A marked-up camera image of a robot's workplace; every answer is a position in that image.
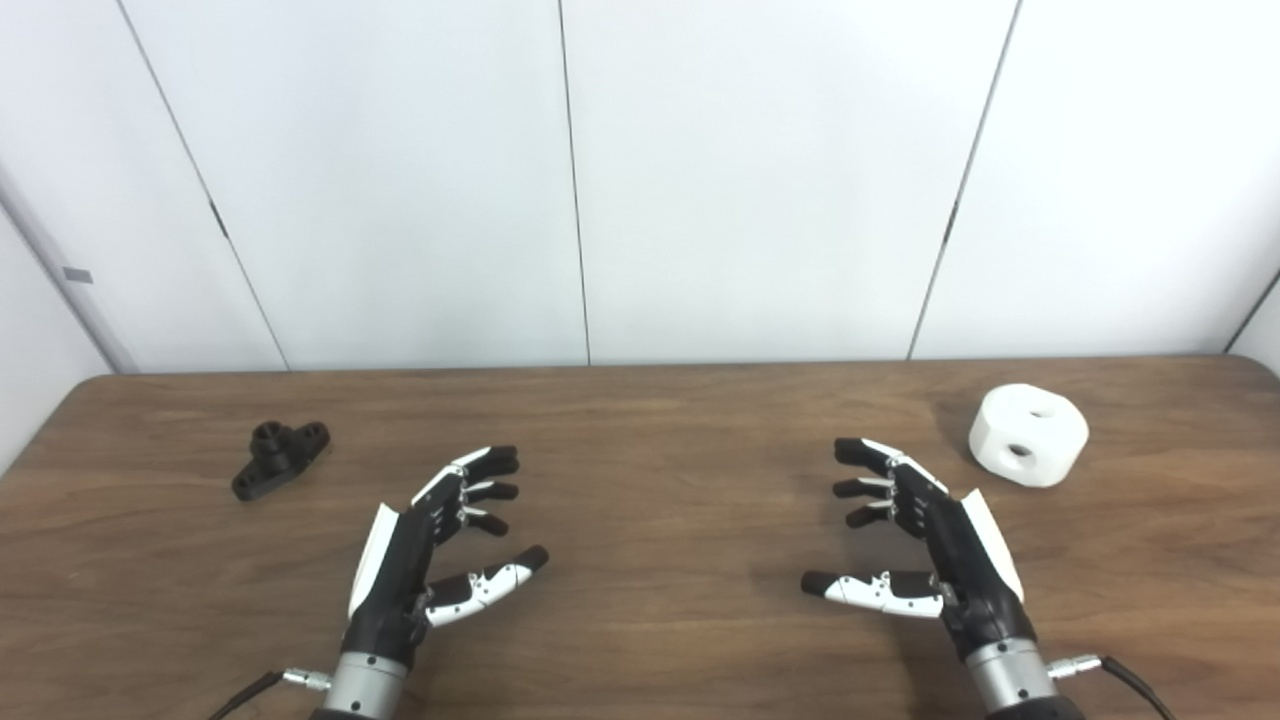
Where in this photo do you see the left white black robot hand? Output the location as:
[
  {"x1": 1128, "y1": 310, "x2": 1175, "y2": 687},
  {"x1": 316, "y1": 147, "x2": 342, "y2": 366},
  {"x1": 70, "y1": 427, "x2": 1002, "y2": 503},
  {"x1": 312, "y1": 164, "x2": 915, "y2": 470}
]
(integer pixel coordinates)
[{"x1": 345, "y1": 445, "x2": 550, "y2": 669}]

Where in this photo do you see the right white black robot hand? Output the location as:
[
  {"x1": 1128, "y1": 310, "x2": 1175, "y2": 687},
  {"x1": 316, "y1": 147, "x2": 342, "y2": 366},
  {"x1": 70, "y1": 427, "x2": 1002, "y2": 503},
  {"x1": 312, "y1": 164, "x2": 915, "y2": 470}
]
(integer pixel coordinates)
[{"x1": 800, "y1": 437, "x2": 1039, "y2": 663}]

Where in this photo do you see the round white piece with holes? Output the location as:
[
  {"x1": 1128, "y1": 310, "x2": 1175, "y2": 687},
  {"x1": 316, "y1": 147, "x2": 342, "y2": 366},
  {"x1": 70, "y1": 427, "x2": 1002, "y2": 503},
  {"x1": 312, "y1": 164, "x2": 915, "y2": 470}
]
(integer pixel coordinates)
[{"x1": 968, "y1": 383, "x2": 1090, "y2": 489}]

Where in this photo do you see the black flanged holder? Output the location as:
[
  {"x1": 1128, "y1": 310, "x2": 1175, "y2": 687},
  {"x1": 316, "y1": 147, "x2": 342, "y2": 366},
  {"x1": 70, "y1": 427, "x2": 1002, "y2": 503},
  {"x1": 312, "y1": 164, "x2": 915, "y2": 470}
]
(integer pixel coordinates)
[{"x1": 231, "y1": 420, "x2": 331, "y2": 503}]

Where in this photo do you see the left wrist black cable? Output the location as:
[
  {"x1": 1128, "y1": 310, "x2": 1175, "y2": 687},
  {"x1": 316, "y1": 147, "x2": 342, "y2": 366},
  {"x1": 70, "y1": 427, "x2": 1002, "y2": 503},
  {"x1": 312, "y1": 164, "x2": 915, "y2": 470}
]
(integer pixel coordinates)
[{"x1": 208, "y1": 668, "x2": 333, "y2": 720}]

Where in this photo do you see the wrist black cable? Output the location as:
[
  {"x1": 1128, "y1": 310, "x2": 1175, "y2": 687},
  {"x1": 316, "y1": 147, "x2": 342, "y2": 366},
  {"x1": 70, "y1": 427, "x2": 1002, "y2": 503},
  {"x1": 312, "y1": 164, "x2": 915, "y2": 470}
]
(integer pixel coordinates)
[
  {"x1": 208, "y1": 668, "x2": 333, "y2": 720},
  {"x1": 1047, "y1": 654, "x2": 1176, "y2": 720}
]

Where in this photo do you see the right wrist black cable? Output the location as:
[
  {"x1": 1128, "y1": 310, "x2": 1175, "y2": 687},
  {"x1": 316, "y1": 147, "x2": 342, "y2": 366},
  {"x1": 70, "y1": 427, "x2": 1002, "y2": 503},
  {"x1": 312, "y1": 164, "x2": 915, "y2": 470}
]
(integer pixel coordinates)
[{"x1": 1047, "y1": 654, "x2": 1176, "y2": 720}]

